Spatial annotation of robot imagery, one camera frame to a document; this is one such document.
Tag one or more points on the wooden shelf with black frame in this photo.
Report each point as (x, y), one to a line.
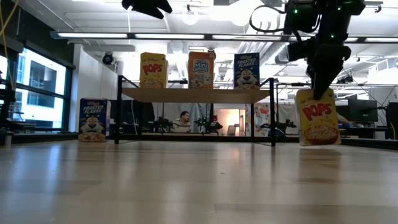
(196, 96)

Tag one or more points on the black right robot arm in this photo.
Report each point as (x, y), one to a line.
(332, 18)

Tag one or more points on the person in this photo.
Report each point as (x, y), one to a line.
(183, 119)

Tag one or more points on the cartoon printed banner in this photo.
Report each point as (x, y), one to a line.
(262, 115)

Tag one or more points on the blue Frosted Flakes cereal box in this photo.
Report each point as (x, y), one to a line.
(246, 71)
(93, 121)

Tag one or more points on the long ceiling light bar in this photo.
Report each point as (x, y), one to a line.
(168, 36)

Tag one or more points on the black monitor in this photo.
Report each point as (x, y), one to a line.
(362, 110)
(392, 121)

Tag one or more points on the background black robot arm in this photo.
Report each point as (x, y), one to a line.
(206, 126)
(163, 124)
(283, 126)

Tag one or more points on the black ceiling spotlight cluster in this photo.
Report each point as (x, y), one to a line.
(345, 80)

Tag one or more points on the yellow Corn Pops cereal box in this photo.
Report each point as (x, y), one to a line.
(152, 70)
(317, 124)

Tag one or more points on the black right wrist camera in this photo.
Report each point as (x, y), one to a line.
(298, 51)

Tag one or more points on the black cabinet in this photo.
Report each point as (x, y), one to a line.
(130, 115)

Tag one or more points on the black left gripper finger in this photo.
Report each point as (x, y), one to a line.
(152, 7)

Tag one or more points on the large black framed window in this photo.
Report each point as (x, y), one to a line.
(40, 81)

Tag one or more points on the orange Mini Wheats cereal box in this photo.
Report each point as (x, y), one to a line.
(200, 71)

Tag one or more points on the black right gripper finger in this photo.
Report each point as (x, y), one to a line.
(323, 81)

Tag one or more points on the silver ceiling duct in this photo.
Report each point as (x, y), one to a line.
(281, 57)

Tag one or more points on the round black ceiling speaker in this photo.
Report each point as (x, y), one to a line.
(108, 59)

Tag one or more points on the black table edge rail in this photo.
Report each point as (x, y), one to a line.
(46, 137)

